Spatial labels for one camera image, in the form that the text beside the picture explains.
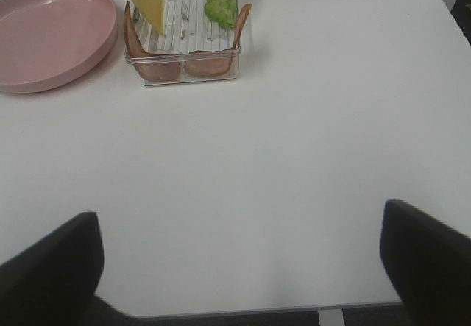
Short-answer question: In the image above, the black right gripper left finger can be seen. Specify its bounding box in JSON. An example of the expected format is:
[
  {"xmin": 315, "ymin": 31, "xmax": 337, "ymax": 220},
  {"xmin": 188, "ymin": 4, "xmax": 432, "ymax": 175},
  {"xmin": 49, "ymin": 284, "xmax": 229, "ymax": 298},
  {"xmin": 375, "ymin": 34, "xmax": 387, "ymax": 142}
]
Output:
[{"xmin": 1, "ymin": 212, "xmax": 105, "ymax": 325}]

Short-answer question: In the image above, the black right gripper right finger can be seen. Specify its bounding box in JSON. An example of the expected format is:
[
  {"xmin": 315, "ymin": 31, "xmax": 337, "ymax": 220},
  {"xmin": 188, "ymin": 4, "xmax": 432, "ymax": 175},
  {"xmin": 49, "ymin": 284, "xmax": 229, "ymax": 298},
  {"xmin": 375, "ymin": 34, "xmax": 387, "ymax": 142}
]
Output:
[{"xmin": 380, "ymin": 199, "xmax": 470, "ymax": 325}]

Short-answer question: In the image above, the pink plate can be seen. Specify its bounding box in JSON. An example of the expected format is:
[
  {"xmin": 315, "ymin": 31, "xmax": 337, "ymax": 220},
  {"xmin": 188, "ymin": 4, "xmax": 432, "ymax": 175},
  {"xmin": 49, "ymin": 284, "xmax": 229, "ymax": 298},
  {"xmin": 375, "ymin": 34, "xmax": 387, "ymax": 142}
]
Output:
[{"xmin": 1, "ymin": 0, "xmax": 118, "ymax": 93}]

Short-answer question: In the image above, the clear right plastic container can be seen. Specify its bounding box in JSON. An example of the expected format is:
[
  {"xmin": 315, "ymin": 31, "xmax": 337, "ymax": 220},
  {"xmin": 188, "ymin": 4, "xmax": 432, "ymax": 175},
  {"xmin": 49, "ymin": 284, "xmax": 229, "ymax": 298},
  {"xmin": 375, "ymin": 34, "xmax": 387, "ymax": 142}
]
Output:
[{"xmin": 125, "ymin": 0, "xmax": 242, "ymax": 85}]

